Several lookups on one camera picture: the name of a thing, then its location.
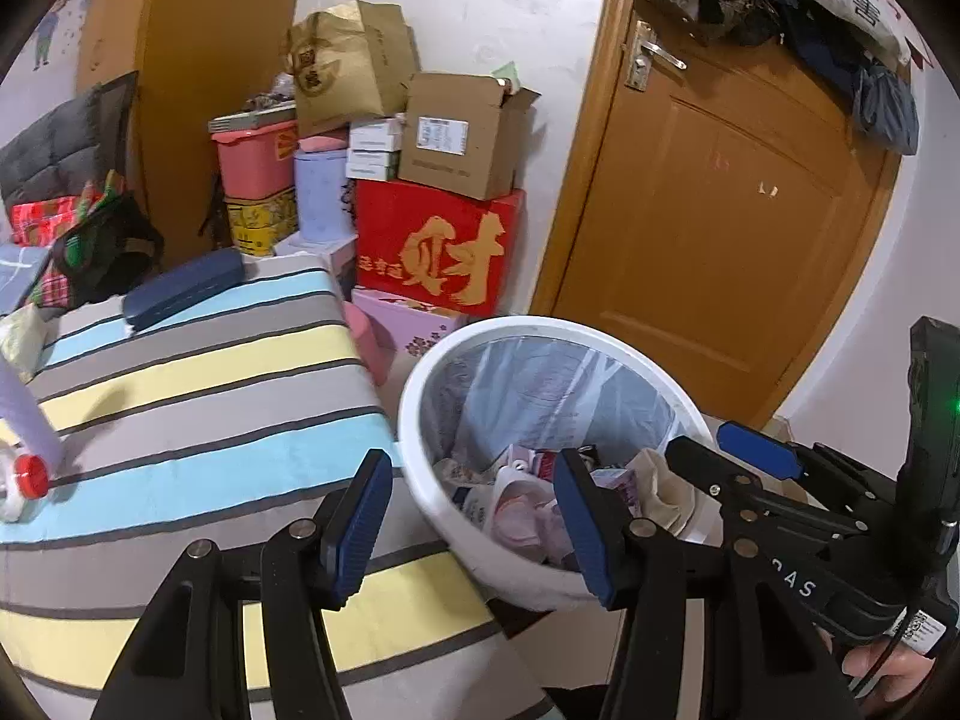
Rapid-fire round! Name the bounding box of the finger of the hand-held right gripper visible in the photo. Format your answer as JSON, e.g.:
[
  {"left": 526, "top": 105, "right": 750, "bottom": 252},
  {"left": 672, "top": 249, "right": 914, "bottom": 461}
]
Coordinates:
[
  {"left": 664, "top": 435, "right": 871, "bottom": 563},
  {"left": 716, "top": 420, "right": 897, "bottom": 515}
]

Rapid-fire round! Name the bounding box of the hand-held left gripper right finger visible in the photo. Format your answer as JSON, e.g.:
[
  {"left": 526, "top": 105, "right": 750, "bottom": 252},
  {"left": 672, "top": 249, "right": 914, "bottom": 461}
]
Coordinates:
[{"left": 553, "top": 448, "right": 863, "bottom": 720}]

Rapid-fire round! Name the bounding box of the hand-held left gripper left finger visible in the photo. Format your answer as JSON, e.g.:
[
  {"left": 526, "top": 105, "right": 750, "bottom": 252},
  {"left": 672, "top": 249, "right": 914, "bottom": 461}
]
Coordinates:
[{"left": 90, "top": 448, "right": 395, "bottom": 720}]

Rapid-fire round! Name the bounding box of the cream bag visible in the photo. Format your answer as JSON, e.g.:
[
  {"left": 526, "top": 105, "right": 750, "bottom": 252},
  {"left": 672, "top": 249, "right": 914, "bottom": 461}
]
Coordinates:
[{"left": 636, "top": 448, "right": 702, "bottom": 537}]

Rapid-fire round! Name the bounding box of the white purple milk carton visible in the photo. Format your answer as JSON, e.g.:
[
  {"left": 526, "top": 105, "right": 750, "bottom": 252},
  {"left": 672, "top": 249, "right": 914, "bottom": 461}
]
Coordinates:
[{"left": 592, "top": 467, "right": 640, "bottom": 511}]

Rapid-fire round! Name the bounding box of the white round waste bin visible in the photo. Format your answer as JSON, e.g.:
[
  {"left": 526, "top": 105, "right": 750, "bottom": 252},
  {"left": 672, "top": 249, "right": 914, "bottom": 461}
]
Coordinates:
[{"left": 397, "top": 315, "right": 721, "bottom": 612}]

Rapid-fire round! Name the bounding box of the person's right hand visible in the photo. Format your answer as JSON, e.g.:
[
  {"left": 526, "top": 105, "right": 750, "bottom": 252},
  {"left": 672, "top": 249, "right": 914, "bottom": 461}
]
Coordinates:
[{"left": 840, "top": 645, "right": 960, "bottom": 720}]

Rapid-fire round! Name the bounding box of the pink packet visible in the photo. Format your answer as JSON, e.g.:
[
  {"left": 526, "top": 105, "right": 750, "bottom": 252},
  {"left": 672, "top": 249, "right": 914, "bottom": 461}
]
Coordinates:
[{"left": 491, "top": 484, "right": 575, "bottom": 563}]

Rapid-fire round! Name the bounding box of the clear plastic bin liner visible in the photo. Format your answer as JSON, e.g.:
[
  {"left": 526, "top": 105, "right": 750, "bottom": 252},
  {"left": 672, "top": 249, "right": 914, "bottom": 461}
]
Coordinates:
[{"left": 431, "top": 337, "right": 676, "bottom": 466}]

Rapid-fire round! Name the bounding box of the pink plastic stool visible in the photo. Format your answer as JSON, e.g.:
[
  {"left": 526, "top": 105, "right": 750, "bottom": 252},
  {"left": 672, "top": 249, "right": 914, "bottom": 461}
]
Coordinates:
[{"left": 343, "top": 304, "right": 396, "bottom": 387}]

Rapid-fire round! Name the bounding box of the striped blanket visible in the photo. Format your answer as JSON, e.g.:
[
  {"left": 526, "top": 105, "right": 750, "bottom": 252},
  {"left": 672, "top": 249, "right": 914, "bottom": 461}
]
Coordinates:
[{"left": 0, "top": 255, "right": 556, "bottom": 720}]

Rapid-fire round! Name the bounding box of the lavender floral box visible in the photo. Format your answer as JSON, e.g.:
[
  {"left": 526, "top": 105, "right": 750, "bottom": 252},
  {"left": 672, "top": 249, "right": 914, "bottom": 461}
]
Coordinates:
[{"left": 352, "top": 287, "right": 470, "bottom": 376}]

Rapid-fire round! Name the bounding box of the wooden door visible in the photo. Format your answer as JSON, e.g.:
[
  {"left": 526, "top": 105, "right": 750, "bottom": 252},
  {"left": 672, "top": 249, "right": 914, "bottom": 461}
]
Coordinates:
[{"left": 529, "top": 0, "right": 901, "bottom": 428}]

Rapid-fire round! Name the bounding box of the white square box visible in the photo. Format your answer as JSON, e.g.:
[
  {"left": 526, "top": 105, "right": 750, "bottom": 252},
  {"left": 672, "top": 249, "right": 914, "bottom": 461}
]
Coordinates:
[{"left": 274, "top": 232, "right": 359, "bottom": 301}]

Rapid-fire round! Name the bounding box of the dark blue glasses case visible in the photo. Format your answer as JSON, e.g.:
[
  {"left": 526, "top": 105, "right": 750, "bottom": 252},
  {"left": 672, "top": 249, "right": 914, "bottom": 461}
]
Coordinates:
[{"left": 122, "top": 250, "right": 245, "bottom": 332}]

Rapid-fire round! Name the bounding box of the red box with gold print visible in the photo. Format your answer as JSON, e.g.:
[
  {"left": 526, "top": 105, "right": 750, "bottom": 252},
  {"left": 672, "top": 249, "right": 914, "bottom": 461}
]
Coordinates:
[{"left": 354, "top": 178, "right": 526, "bottom": 318}]

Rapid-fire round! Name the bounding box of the yellow patterned box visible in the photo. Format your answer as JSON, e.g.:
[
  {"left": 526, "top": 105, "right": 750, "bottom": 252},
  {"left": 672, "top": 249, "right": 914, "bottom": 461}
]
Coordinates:
[{"left": 223, "top": 187, "right": 301, "bottom": 256}]

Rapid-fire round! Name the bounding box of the plastic bottle with red cap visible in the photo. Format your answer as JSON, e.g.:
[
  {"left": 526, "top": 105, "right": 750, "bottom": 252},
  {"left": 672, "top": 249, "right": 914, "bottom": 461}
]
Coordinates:
[{"left": 0, "top": 441, "right": 52, "bottom": 524}]

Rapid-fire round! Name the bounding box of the lavender round container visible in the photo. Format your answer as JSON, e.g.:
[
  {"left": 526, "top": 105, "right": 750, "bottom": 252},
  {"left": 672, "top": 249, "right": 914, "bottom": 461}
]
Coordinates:
[{"left": 292, "top": 150, "right": 355, "bottom": 245}]

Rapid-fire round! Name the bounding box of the lavender ribbed plastic bottle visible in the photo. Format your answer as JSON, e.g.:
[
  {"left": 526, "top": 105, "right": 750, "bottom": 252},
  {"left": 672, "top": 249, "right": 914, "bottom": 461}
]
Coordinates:
[{"left": 0, "top": 360, "right": 67, "bottom": 470}]

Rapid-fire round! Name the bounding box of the grey blue cloth bag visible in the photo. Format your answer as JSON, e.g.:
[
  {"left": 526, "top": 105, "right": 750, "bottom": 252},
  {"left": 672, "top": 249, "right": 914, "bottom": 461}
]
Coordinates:
[{"left": 851, "top": 64, "right": 920, "bottom": 155}]

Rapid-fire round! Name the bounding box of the black bag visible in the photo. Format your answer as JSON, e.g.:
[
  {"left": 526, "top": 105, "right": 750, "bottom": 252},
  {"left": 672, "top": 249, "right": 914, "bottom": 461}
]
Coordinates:
[{"left": 45, "top": 195, "right": 164, "bottom": 308}]

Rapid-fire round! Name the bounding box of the small white box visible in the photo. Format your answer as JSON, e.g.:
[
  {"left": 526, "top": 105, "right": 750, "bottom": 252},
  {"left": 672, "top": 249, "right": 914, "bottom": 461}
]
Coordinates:
[
  {"left": 346, "top": 150, "right": 402, "bottom": 182},
  {"left": 349, "top": 118, "right": 406, "bottom": 152}
]

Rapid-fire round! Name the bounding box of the brown cardboard box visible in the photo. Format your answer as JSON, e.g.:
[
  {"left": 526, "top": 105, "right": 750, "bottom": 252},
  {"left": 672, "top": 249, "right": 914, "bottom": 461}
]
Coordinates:
[{"left": 397, "top": 71, "right": 542, "bottom": 201}]

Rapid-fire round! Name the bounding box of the pink plastic basket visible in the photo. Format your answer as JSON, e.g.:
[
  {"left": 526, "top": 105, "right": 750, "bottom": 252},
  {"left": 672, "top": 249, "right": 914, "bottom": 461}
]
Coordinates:
[{"left": 211, "top": 120, "right": 299, "bottom": 200}]

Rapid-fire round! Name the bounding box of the pale green tissue pack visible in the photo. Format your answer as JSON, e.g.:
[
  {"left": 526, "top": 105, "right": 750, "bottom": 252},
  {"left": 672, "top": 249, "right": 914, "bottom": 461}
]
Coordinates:
[{"left": 0, "top": 302, "right": 50, "bottom": 383}]

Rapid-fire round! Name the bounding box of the green patterned flat box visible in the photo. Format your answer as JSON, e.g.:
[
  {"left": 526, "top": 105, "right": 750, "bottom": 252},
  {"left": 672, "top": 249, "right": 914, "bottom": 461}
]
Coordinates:
[{"left": 208, "top": 111, "right": 297, "bottom": 134}]

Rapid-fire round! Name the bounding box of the blue folded cloth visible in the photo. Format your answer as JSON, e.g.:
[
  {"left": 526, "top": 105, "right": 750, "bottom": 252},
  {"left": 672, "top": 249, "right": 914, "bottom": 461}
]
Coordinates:
[{"left": 0, "top": 244, "right": 53, "bottom": 316}]

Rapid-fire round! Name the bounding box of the red plaid bag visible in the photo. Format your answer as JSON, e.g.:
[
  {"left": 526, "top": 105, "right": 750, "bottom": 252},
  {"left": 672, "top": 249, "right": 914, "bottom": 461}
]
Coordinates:
[{"left": 11, "top": 169, "right": 125, "bottom": 248}]

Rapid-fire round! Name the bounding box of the white printed tote bag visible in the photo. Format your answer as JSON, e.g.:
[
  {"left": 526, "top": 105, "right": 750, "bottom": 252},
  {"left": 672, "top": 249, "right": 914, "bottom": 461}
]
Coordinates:
[{"left": 806, "top": 0, "right": 912, "bottom": 65}]

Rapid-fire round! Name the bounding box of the brown paper bag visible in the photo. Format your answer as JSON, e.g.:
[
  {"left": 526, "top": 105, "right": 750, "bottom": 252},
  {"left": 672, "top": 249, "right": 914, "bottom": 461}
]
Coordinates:
[{"left": 287, "top": 0, "right": 421, "bottom": 140}]

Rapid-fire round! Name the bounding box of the grey quilted cushion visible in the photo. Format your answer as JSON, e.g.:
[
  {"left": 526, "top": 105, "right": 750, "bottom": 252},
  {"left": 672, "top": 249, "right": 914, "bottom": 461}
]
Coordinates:
[{"left": 0, "top": 86, "right": 102, "bottom": 207}]

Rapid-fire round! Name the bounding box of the wooden wardrobe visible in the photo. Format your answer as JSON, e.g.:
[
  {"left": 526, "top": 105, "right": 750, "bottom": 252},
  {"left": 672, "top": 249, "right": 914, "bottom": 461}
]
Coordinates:
[{"left": 75, "top": 0, "right": 312, "bottom": 252}]

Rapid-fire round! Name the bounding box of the metal door handle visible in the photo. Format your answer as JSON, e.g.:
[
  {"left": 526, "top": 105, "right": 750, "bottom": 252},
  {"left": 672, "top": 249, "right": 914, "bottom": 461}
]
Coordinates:
[{"left": 624, "top": 19, "right": 687, "bottom": 93}]

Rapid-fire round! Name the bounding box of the cartoon wall sticker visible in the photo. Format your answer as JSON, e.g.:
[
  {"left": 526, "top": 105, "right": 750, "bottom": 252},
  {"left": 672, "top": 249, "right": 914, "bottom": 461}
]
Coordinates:
[{"left": 30, "top": 0, "right": 83, "bottom": 72}]

